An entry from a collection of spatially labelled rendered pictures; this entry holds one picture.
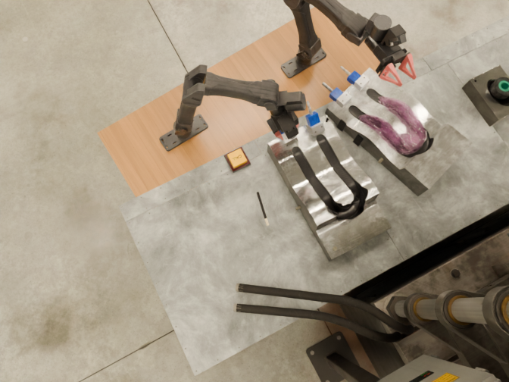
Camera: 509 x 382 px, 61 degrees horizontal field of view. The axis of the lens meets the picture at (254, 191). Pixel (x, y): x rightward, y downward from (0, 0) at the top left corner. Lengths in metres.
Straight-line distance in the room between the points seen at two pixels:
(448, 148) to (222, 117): 0.89
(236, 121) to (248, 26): 1.31
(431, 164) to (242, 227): 0.75
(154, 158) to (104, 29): 1.53
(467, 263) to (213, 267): 0.97
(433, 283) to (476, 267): 0.18
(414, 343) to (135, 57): 2.29
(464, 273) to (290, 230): 0.68
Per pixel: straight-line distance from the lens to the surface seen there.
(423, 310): 1.42
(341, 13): 1.57
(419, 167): 1.72
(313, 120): 1.66
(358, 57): 1.99
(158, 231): 1.70
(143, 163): 1.79
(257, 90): 1.39
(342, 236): 1.63
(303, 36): 1.76
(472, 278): 1.84
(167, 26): 3.07
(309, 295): 1.56
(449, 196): 1.85
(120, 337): 2.55
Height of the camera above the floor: 2.44
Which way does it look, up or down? 75 degrees down
